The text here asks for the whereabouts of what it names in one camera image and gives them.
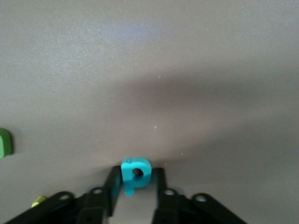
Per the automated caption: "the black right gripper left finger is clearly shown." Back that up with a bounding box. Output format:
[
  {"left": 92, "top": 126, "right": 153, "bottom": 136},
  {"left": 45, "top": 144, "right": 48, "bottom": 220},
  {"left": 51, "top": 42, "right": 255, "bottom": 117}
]
[{"left": 78, "top": 166, "right": 122, "bottom": 224}]

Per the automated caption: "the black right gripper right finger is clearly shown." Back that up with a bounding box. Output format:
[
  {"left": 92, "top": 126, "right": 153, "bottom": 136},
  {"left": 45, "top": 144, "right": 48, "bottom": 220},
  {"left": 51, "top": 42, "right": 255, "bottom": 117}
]
[{"left": 151, "top": 168, "right": 188, "bottom": 224}]

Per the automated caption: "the teal foam letter p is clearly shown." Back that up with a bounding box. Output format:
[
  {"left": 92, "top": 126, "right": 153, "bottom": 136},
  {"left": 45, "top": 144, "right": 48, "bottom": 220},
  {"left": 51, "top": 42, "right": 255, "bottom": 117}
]
[{"left": 121, "top": 156, "right": 153, "bottom": 197}]

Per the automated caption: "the yellow foam letter s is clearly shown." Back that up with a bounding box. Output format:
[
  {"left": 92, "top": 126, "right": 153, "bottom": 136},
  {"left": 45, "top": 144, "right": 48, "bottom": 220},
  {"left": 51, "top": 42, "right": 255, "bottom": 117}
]
[{"left": 31, "top": 195, "right": 47, "bottom": 209}]

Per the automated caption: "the brown table cover sheet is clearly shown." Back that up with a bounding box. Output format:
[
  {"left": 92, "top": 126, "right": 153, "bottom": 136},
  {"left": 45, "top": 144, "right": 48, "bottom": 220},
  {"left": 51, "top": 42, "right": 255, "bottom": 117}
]
[{"left": 0, "top": 0, "right": 299, "bottom": 224}]

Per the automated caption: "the green foam letter u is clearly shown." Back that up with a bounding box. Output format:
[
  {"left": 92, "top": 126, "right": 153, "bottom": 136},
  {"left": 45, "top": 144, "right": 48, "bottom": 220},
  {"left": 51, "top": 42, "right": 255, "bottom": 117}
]
[{"left": 0, "top": 127, "right": 13, "bottom": 160}]

